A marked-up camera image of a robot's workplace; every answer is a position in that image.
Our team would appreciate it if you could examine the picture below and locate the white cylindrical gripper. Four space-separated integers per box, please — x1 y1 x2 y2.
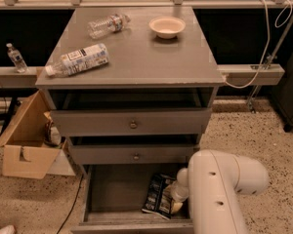
171 168 188 215

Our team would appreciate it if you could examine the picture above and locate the blue chip bag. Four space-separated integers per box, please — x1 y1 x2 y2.
142 174 175 219

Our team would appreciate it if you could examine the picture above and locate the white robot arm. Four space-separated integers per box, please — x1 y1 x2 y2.
171 150 269 234

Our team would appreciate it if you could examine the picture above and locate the grey open bottom drawer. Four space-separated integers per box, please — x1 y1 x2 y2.
71 163 194 234

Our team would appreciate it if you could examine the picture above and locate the grey top drawer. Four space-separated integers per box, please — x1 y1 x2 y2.
51 109 211 137

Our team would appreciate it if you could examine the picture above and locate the grey middle drawer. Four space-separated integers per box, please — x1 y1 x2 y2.
69 138 199 165

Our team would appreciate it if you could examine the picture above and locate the grey wooden drawer cabinet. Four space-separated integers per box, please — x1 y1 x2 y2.
34 6 227 187

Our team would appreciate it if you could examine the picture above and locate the metal diagonal pole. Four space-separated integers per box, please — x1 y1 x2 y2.
247 14 293 113

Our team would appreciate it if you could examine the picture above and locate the open cardboard box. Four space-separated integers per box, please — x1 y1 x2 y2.
0 92 74 179

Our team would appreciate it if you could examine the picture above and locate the red white object on floor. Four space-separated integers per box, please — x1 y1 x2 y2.
0 225 17 234

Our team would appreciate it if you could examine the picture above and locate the white labelled plastic bottle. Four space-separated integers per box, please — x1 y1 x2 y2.
45 43 109 77

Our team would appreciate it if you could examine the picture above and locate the white paper bowl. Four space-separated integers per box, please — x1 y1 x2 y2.
148 17 186 39

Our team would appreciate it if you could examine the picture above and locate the clear crushed water bottle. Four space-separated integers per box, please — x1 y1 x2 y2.
88 14 131 39

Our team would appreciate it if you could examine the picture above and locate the small upright water bottle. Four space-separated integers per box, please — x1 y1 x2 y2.
6 43 27 73

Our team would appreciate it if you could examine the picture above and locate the black floor cable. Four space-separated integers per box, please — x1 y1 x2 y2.
56 174 85 234

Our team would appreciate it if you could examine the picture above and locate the white cable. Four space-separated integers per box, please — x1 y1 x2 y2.
223 0 293 90

